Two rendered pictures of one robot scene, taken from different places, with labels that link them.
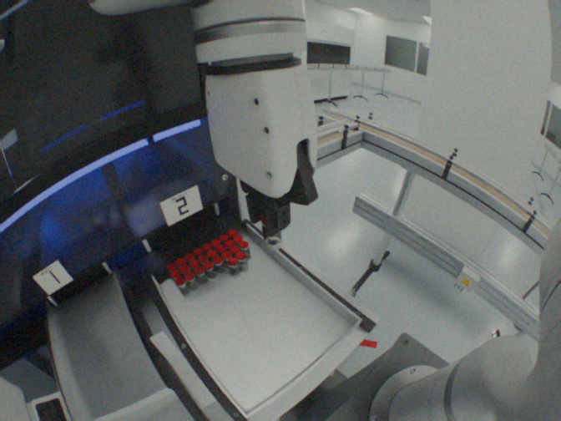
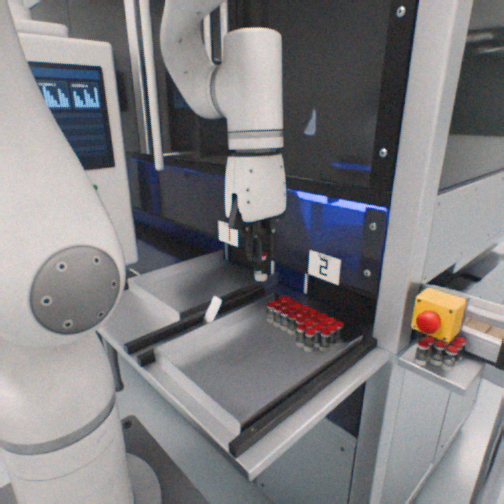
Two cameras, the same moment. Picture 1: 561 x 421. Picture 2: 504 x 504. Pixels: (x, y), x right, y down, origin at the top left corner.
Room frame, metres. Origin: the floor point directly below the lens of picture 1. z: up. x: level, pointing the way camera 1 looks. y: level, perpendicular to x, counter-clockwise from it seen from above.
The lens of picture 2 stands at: (0.17, -0.57, 1.35)
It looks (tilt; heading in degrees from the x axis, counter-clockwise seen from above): 22 degrees down; 88
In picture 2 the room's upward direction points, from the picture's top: straight up
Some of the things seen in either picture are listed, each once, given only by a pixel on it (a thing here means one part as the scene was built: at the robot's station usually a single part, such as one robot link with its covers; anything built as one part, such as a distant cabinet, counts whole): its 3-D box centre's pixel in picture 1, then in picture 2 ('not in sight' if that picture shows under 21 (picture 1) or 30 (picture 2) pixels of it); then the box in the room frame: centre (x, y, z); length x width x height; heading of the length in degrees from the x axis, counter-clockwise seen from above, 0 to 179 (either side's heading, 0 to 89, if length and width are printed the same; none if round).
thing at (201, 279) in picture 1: (214, 268); (296, 325); (0.29, 0.14, 0.90); 0.18 x 0.02 x 0.05; 131
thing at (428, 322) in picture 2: not in sight; (429, 321); (0.51, 0.00, 0.99); 0.04 x 0.04 x 0.04; 42
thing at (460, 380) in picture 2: not in sight; (443, 360); (0.58, 0.05, 0.87); 0.14 x 0.13 x 0.02; 42
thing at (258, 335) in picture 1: (245, 306); (260, 348); (0.21, 0.06, 0.90); 0.34 x 0.26 x 0.04; 41
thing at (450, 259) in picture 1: (472, 274); not in sight; (0.47, -0.98, 0.49); 1.60 x 0.08 x 0.12; 42
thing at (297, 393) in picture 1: (167, 341); (224, 320); (0.12, 0.22, 0.87); 0.70 x 0.48 x 0.02; 132
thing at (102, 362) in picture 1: (91, 342); (205, 280); (0.06, 0.39, 0.90); 0.34 x 0.26 x 0.04; 42
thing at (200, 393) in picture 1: (181, 370); (195, 319); (0.06, 0.16, 0.91); 0.14 x 0.03 x 0.06; 42
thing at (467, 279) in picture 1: (467, 279); not in sight; (0.44, -0.92, 0.50); 0.12 x 0.05 x 0.09; 42
